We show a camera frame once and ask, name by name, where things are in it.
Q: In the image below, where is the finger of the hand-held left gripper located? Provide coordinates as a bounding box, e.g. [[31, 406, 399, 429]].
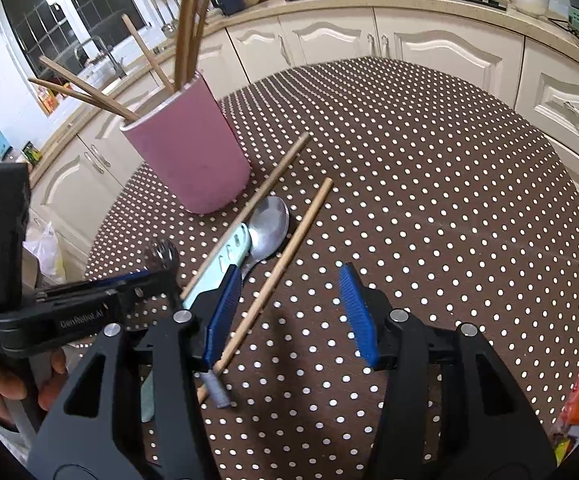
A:
[[36, 269, 158, 304], [118, 275, 183, 322]]

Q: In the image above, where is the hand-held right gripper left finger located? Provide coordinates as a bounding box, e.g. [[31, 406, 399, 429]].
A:
[[28, 264, 244, 480]]

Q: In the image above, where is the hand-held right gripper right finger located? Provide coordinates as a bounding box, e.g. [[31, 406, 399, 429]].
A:
[[338, 262, 557, 480]]

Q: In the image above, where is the shiny steel spoon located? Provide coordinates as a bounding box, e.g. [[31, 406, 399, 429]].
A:
[[148, 239, 180, 275]]

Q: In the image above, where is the light blue knife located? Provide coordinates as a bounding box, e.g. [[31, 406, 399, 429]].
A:
[[139, 224, 253, 423]]

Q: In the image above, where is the single wooden chopstick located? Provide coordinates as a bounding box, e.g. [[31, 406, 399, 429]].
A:
[[179, 132, 313, 301], [196, 177, 334, 403]]

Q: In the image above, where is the matte steel spoon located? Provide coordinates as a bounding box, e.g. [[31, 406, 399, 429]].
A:
[[202, 196, 291, 409]]

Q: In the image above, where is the pink cup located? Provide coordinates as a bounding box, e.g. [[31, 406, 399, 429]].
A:
[[119, 72, 252, 216]]

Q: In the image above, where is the bunch of wooden chopsticks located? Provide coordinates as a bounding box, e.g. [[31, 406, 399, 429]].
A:
[[28, 0, 225, 123]]

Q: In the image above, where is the person's left hand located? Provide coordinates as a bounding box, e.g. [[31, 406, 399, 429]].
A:
[[0, 349, 68, 430]]

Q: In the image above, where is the white plastic bag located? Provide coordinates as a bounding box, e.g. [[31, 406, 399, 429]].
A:
[[22, 220, 67, 291]]

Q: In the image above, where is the brown polka dot tablecloth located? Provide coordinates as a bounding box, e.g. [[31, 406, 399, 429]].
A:
[[84, 55, 579, 480]]

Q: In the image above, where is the steel sink faucet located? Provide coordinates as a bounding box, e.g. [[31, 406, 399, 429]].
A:
[[74, 35, 127, 81]]

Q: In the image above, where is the kitchen window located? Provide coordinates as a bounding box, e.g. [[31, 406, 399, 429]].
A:
[[0, 0, 147, 78]]

